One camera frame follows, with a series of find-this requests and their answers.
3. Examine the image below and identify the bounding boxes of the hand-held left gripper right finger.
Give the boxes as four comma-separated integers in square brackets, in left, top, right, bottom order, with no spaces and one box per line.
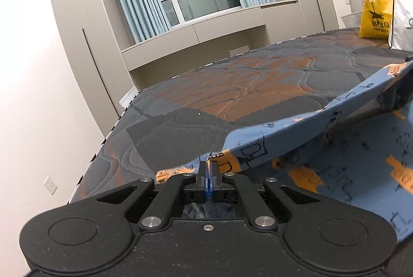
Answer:
[208,160,324,228]

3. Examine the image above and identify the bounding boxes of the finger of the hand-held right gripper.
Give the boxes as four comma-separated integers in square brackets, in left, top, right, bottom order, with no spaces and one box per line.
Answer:
[378,83,408,113]

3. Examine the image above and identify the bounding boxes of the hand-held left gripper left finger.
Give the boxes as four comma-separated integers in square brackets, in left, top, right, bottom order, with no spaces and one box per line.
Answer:
[96,160,209,230]

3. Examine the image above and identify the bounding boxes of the blue orange printed pants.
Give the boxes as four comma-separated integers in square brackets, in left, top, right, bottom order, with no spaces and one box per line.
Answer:
[156,55,413,243]

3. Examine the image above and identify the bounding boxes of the yellow plastic bag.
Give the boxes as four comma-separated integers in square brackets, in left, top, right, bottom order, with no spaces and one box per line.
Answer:
[359,0,396,39]

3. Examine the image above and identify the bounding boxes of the white plastic bag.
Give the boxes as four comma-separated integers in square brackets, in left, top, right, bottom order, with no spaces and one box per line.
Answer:
[388,0,413,52]

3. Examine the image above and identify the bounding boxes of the white pillow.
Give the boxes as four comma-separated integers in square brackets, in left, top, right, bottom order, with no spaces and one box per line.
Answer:
[341,11,364,29]

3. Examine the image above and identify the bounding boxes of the grey orange quilted mattress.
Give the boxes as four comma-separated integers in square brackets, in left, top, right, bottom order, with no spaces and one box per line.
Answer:
[69,27,413,204]

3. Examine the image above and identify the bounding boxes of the beige window cabinet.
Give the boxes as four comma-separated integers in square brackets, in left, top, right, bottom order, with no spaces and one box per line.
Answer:
[121,0,308,94]

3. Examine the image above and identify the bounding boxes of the white wall socket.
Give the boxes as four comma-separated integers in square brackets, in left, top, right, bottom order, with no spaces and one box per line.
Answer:
[228,45,251,56]
[44,175,58,195]

